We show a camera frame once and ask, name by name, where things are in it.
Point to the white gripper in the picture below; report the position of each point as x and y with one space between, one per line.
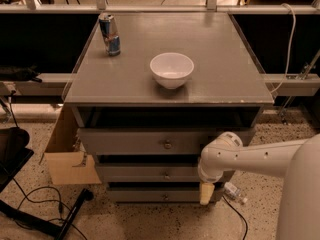
209 176

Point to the grey drawer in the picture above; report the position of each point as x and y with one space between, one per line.
146 141
147 172
157 195

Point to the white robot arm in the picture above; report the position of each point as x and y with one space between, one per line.
297 162

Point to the grey drawer cabinet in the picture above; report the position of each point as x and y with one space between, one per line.
225 91

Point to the grey bottom drawer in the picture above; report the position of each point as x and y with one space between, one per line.
157 195

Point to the grey top drawer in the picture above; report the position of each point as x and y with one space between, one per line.
146 141

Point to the white bowl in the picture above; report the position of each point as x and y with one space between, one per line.
171 70

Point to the cardboard box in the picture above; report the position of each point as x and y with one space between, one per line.
68 161

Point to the blue silver drink can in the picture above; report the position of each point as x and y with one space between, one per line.
110 34

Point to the black chair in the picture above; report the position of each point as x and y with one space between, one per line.
13 153

